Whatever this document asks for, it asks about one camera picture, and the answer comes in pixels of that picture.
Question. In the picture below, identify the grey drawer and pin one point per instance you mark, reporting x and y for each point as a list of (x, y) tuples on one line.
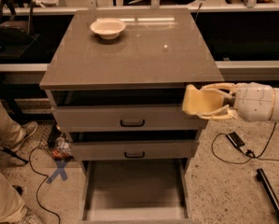
[(135, 192), (118, 118), (104, 151)]

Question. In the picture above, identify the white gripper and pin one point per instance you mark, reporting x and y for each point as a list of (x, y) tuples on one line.
[(253, 102)]

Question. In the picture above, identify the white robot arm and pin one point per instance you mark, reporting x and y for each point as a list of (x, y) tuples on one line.
[(251, 101)]

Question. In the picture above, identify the black pole on floor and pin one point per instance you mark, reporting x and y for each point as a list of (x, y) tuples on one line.
[(261, 176)]

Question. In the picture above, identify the grey drawer cabinet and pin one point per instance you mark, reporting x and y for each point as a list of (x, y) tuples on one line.
[(151, 62)]

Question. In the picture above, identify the bottom grey drawer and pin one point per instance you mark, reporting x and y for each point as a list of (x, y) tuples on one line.
[(135, 192)]

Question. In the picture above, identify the blue tape cross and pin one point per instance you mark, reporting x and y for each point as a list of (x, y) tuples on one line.
[(59, 171)]

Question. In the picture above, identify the black chair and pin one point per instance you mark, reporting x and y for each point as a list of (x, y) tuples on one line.
[(17, 38)]

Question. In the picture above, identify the person leg beige trousers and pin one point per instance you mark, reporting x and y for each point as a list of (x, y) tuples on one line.
[(7, 124)]

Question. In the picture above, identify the black power adapter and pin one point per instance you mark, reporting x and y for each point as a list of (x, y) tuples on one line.
[(235, 139)]

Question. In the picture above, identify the white bowl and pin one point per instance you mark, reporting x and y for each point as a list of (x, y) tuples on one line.
[(108, 28)]

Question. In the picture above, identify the grey sneaker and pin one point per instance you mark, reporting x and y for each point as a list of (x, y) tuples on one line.
[(21, 134)]

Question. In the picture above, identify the yellow sponge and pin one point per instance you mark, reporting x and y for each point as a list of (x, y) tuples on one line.
[(201, 102)]

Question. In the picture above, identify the middle grey drawer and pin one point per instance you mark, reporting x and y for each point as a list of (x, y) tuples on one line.
[(104, 151)]

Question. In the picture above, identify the plastic bottle on floor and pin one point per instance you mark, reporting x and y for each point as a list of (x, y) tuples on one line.
[(62, 149)]

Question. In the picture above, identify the top grey drawer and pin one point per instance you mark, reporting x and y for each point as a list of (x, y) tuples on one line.
[(118, 118)]

